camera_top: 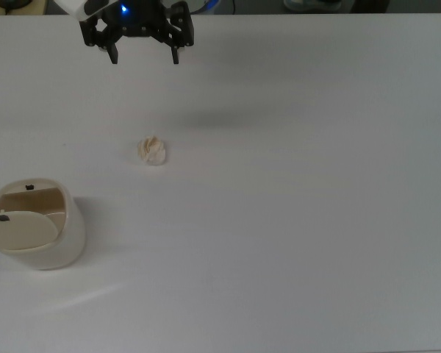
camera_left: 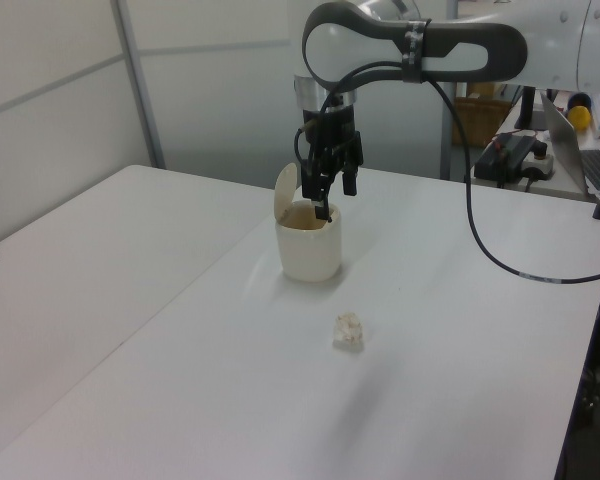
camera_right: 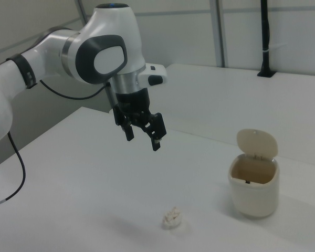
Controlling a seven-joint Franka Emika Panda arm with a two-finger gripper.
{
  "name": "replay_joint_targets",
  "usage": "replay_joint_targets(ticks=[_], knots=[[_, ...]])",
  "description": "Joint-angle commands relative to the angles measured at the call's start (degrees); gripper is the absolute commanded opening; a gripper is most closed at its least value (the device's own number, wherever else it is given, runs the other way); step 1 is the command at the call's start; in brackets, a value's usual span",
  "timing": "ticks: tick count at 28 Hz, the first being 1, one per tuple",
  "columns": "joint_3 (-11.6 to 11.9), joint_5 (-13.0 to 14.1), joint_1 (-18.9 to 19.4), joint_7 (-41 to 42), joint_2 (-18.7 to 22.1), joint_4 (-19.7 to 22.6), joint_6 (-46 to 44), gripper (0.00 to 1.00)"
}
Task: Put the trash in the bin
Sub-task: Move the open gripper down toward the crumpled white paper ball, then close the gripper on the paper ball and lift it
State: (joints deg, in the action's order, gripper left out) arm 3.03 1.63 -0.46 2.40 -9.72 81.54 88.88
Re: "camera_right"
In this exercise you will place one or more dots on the crumpled white paper trash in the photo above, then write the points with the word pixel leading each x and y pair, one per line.
pixel 172 218

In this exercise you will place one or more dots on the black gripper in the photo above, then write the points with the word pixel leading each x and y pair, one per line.
pixel 132 101

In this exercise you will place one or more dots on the grey partition frame post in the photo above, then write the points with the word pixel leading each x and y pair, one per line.
pixel 215 32

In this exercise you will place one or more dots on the small white lidded bin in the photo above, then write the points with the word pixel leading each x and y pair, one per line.
pixel 254 176

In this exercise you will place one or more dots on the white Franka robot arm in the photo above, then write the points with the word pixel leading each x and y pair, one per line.
pixel 55 47

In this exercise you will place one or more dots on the black pole with base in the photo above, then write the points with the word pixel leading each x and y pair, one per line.
pixel 265 39

